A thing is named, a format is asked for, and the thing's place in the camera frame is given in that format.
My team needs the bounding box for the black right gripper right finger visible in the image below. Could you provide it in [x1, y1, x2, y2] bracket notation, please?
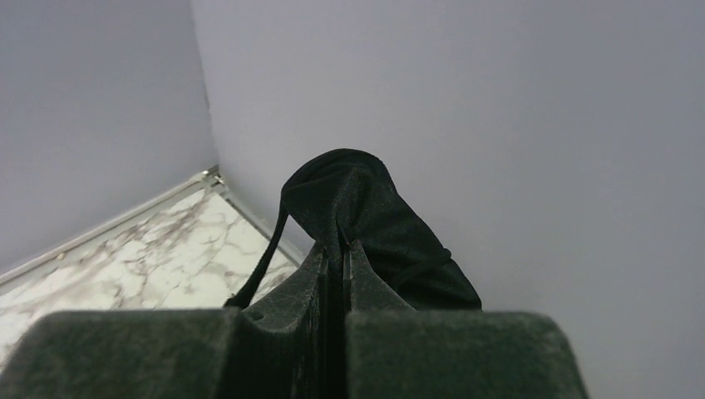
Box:
[343, 242, 588, 398]

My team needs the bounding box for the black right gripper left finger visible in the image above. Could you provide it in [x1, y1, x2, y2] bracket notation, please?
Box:
[1, 247, 328, 398]

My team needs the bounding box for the black bra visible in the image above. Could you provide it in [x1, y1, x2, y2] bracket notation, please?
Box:
[225, 149, 482, 310]

